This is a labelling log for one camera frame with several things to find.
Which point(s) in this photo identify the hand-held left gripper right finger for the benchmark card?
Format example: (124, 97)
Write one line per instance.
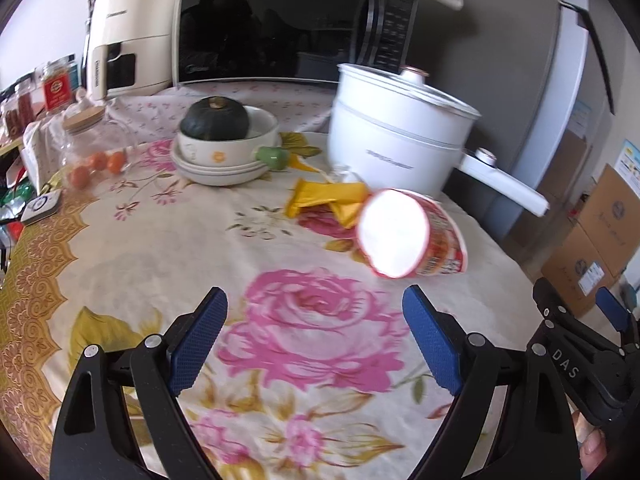
(432, 345)

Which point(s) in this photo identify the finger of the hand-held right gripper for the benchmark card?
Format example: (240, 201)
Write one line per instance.
(612, 307)
(547, 297)

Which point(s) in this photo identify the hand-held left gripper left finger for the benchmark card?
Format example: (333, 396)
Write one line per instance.
(197, 345)

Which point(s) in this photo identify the red instant noodle cup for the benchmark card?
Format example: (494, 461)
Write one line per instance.
(395, 230)

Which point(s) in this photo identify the person's right hand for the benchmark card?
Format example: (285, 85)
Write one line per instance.
(592, 447)

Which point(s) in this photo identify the cardboard box with white label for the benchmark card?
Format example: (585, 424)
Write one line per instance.
(580, 270)

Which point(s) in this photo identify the cardboard box with handwriting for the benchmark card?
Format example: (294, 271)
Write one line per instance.
(612, 220)

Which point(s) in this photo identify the white printed box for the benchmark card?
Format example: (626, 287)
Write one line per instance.
(631, 162)

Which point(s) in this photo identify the yellow wrapper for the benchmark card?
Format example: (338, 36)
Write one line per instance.
(325, 197)

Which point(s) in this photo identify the white flower print bowl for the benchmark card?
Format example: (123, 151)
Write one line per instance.
(235, 152)

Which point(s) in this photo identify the tangerine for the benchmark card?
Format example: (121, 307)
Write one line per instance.
(80, 177)
(116, 161)
(97, 161)

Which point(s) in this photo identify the white square timer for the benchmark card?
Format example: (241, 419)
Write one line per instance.
(42, 207)

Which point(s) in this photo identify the grey refrigerator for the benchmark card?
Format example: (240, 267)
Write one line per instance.
(525, 85)

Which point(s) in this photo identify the white electric pot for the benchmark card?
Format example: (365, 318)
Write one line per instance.
(395, 130)

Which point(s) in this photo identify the dark green pumpkin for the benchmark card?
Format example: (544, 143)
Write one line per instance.
(215, 120)

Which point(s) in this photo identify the green packet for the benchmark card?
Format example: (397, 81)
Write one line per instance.
(15, 202)

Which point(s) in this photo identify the glass jar with wooden lid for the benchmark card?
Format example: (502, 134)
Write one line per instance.
(90, 135)

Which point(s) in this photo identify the red label jar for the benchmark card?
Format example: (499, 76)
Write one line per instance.
(55, 87)

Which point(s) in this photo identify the cream air fryer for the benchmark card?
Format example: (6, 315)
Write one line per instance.
(130, 40)

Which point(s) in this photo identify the black microwave oven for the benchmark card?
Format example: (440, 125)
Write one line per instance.
(280, 25)

